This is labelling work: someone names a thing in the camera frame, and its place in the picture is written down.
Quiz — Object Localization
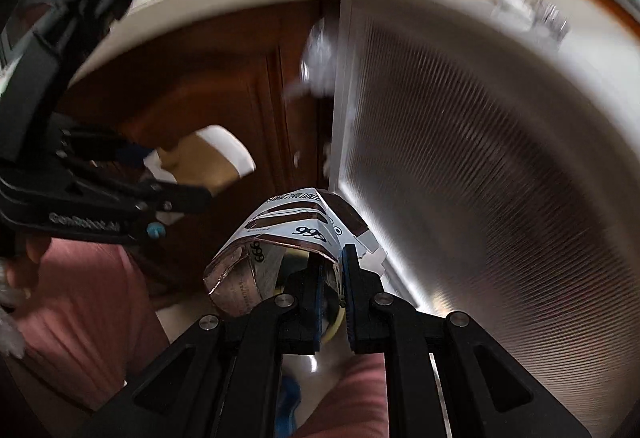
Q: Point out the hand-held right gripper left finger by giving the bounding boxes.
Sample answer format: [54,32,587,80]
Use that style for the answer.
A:
[75,263,326,438]

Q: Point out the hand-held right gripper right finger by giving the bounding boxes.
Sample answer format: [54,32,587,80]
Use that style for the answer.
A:
[339,243,592,438]

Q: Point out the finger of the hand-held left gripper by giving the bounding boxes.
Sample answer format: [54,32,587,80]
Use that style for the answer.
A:
[61,128,153,167]
[75,162,214,219]

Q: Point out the brown and white paper cup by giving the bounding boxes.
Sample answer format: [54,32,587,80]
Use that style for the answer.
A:
[142,124,257,226]

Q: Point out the white and brown carton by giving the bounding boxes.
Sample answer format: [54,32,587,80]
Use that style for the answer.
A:
[202,189,386,319]

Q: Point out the person's left hand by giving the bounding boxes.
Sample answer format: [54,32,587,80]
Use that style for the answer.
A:
[0,235,52,301]

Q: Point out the yellow round object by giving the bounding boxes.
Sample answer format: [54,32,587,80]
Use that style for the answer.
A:
[320,295,347,347]

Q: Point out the blue object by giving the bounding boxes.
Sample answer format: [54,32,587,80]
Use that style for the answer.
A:
[279,377,302,438]

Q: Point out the brown wooden cabinet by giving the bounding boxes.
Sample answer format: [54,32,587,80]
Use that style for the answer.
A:
[55,0,346,309]

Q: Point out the person's pink pants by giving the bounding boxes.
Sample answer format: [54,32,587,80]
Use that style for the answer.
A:
[10,235,391,438]

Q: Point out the white blurred object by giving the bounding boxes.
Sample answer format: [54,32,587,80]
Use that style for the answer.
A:
[284,17,342,100]

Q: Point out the small white object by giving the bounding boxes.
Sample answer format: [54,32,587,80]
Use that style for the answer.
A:
[494,0,532,20]

